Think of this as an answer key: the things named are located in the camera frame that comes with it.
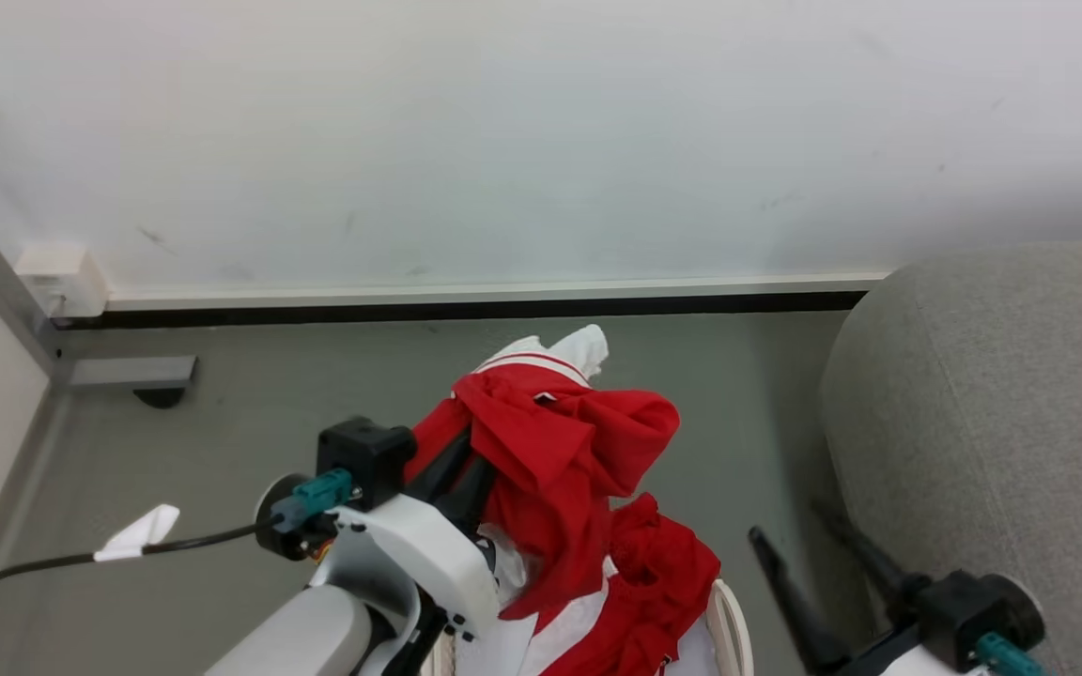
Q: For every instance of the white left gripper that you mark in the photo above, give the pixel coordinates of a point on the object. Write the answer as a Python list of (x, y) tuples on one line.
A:
[(428, 554)]

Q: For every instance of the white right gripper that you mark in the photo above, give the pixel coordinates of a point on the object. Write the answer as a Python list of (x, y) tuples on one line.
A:
[(888, 657)]

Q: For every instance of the red and white garment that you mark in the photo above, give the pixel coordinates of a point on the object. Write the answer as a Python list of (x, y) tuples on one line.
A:
[(569, 451)]

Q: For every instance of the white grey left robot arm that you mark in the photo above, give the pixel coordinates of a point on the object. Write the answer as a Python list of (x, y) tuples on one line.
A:
[(301, 634)]

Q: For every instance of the white laundry basket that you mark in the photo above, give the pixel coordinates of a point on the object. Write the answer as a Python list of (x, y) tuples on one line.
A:
[(732, 629)]

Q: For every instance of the white and black baseboard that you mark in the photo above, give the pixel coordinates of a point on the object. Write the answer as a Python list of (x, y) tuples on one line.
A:
[(485, 300)]

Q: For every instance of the black round left wrist flange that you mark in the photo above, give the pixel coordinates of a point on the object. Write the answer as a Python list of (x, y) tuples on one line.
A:
[(278, 545)]

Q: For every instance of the grey fabric sofa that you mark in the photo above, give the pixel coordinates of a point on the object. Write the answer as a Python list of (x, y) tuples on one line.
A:
[(1001, 441)]

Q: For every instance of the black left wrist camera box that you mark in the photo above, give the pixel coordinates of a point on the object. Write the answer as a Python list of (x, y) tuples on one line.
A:
[(364, 460)]

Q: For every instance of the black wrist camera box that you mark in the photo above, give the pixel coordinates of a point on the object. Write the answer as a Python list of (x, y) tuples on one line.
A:
[(364, 460), (959, 610)]

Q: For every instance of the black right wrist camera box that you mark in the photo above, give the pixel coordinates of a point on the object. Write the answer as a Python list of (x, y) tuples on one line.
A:
[(959, 610)]

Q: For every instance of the black round frame foot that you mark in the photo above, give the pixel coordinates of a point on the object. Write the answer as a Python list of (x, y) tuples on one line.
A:
[(161, 397)]

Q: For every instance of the white plastic wall box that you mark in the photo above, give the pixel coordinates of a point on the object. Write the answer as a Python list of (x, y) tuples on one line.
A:
[(62, 280)]

